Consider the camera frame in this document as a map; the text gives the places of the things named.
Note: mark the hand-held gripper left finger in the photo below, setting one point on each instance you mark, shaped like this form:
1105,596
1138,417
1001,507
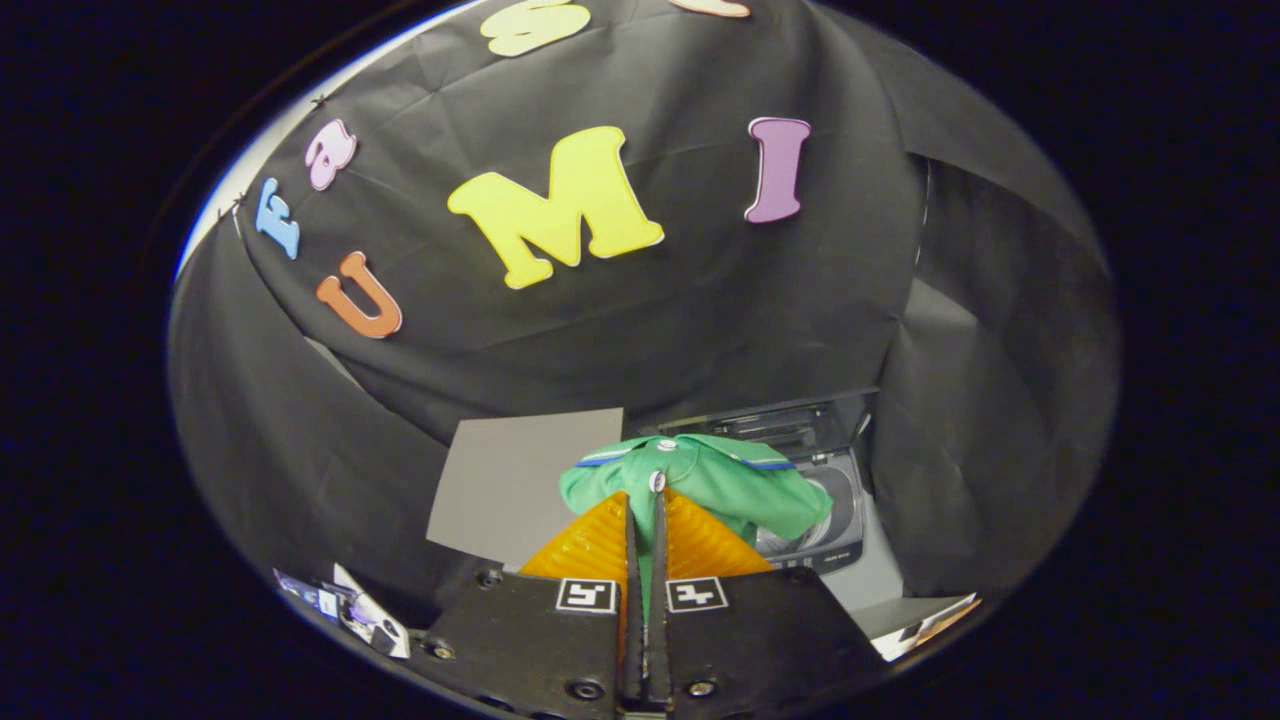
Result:
540,650

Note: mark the pile of small packets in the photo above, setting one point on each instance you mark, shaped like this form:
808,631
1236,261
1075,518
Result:
350,605

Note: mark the white paper sheet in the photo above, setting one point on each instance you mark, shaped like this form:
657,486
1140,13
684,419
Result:
915,625

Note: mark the green polo shirt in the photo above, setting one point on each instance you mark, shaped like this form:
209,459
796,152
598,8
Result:
720,480

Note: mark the black backdrop cloth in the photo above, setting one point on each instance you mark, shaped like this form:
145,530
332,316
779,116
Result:
650,330

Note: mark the grey cabinet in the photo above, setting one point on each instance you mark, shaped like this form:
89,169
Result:
520,480

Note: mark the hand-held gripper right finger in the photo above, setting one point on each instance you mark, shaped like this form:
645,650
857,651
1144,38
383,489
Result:
760,640

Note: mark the grey washing machine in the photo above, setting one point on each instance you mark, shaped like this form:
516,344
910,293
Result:
845,530

